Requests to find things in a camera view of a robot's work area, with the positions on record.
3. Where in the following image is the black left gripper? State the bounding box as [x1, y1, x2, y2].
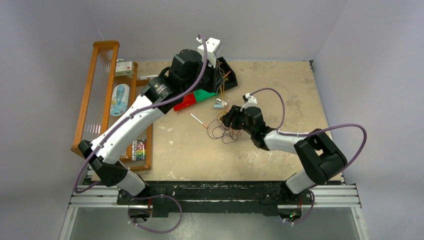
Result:
[182, 56, 225, 96]

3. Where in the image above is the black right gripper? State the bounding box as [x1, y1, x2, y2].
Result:
[221, 105, 255, 136]

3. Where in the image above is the orange cable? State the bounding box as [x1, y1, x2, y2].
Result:
[215, 110, 243, 142]

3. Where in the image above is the purple cable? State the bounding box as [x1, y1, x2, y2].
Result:
[206, 119, 242, 144]

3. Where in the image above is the yellow cable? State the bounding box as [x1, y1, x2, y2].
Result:
[215, 67, 233, 104]

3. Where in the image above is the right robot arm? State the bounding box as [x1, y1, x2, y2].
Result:
[220, 105, 348, 204]

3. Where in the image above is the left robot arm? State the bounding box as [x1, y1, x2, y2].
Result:
[78, 46, 216, 205]

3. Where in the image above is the green plastic bin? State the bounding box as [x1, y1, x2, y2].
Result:
[193, 89, 217, 103]

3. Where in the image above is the red plastic bin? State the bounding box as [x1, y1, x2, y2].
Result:
[173, 92, 197, 112]

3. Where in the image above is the white stapler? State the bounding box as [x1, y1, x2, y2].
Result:
[212, 98, 228, 110]

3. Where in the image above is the black plastic bin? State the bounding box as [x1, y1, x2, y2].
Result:
[216, 57, 238, 93]

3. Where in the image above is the silver marker pink cap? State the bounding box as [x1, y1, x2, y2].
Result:
[189, 113, 208, 129]

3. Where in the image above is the small white red box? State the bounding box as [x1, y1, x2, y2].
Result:
[114, 61, 136, 77]

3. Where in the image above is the blue packaged item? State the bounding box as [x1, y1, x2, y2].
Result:
[109, 84, 130, 117]

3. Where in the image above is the coloured marker set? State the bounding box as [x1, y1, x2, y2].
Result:
[131, 139, 147, 161]

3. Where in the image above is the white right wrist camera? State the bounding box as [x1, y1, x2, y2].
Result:
[241, 93, 258, 110]

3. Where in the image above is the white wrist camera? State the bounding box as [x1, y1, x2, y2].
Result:
[196, 36, 221, 68]
[241, 93, 258, 110]

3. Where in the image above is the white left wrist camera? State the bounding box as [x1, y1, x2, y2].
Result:
[196, 36, 221, 68]

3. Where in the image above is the purple right arm hose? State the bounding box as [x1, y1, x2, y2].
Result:
[249, 87, 368, 226]

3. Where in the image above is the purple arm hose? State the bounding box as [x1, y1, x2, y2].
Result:
[73, 34, 209, 235]
[249, 87, 368, 226]

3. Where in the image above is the wooden rack frame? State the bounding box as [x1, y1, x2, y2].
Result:
[71, 40, 149, 157]

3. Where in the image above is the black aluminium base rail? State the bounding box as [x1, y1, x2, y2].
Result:
[70, 181, 361, 221]

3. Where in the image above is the purple left arm hose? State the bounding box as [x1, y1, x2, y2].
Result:
[73, 34, 209, 235]

